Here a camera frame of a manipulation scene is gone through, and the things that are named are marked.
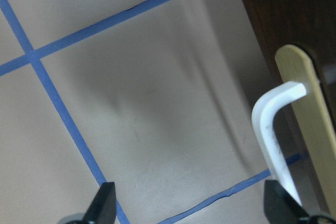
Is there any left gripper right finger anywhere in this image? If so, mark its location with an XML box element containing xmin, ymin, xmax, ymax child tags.
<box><xmin>263</xmin><ymin>180</ymin><xmax>309</xmax><ymax>224</ymax></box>

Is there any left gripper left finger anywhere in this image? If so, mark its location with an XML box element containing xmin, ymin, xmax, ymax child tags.
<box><xmin>79</xmin><ymin>182</ymin><xmax>116</xmax><ymax>224</ymax></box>

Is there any light wood drawer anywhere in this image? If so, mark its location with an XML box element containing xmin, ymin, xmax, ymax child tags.
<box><xmin>275</xmin><ymin>45</ymin><xmax>335</xmax><ymax>216</ymax></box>

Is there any white drawer handle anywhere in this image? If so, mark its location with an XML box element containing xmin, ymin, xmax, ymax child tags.
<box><xmin>251</xmin><ymin>81</ymin><xmax>307</xmax><ymax>205</ymax></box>

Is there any dark wooden drawer cabinet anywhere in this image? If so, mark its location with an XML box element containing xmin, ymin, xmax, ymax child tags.
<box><xmin>242</xmin><ymin>0</ymin><xmax>335</xmax><ymax>213</ymax></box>

